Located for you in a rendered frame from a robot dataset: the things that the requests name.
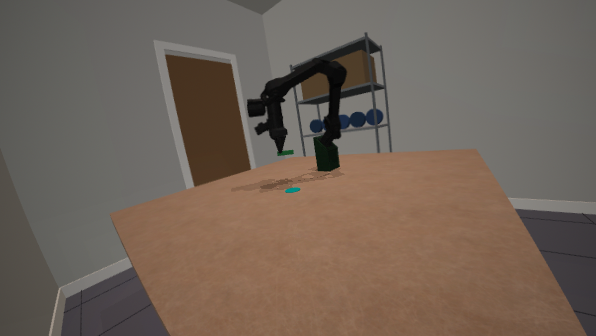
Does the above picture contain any green rectangular post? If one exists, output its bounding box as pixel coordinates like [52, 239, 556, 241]
[277, 150, 294, 156]

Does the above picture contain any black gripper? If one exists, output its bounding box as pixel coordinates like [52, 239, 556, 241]
[267, 114, 288, 154]

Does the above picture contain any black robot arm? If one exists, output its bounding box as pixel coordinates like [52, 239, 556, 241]
[247, 58, 347, 147]

